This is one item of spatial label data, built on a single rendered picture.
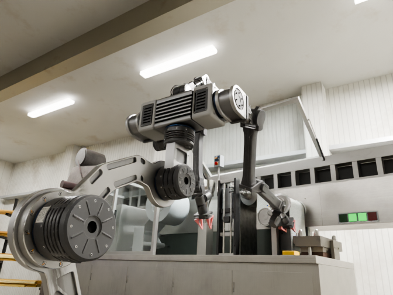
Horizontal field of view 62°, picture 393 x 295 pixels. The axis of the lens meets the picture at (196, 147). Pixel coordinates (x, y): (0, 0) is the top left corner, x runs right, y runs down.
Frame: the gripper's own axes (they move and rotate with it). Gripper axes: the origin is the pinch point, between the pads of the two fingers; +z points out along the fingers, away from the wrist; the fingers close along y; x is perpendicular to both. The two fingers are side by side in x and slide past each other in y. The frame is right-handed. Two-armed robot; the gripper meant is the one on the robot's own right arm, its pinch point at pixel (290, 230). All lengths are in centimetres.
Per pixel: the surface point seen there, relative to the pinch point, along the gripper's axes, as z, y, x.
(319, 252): 7.9, 16.7, -10.6
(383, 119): 124, 29, 286
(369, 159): 2, 46, 61
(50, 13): -204, -242, 160
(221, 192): -24, -47, 18
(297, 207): 1.1, 0.6, 20.9
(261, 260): -14.9, -5.5, -32.6
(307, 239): -0.6, 12.3, -7.7
